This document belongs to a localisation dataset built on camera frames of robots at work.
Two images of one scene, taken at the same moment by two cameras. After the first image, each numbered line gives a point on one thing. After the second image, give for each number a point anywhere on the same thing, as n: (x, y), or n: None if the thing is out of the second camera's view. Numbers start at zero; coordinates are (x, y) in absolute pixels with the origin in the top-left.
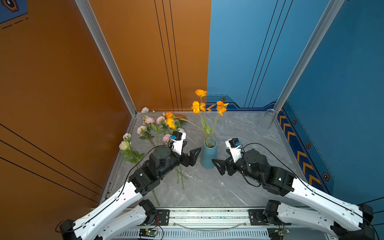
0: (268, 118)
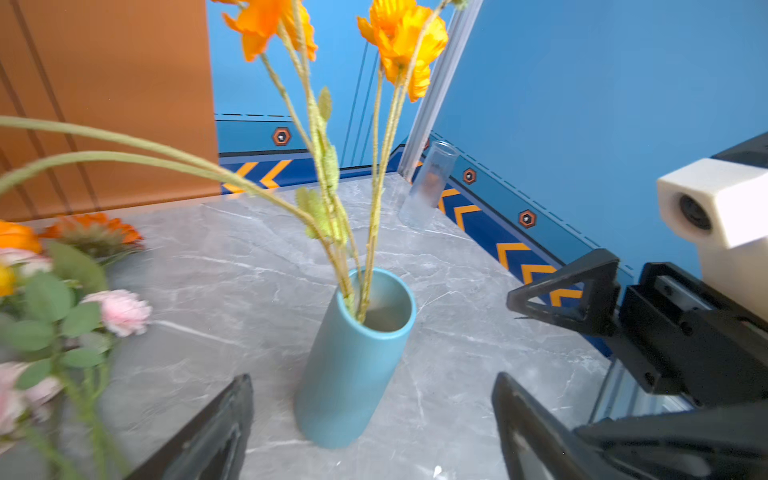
0: (419, 206)
